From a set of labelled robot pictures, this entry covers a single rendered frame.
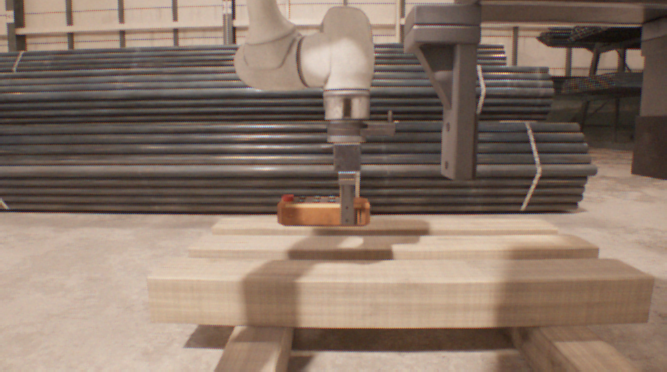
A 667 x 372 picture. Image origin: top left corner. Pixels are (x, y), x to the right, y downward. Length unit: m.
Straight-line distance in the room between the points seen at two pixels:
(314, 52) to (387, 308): 0.50
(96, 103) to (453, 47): 2.12
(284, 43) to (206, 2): 9.57
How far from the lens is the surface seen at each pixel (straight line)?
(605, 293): 0.86
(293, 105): 1.84
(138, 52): 2.72
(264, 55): 0.67
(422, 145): 1.74
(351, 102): 0.61
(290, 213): 0.65
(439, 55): 0.22
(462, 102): 0.21
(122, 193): 2.07
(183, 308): 0.77
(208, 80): 1.97
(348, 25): 0.63
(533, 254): 0.95
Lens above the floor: 0.50
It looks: 7 degrees down
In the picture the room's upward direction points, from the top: straight up
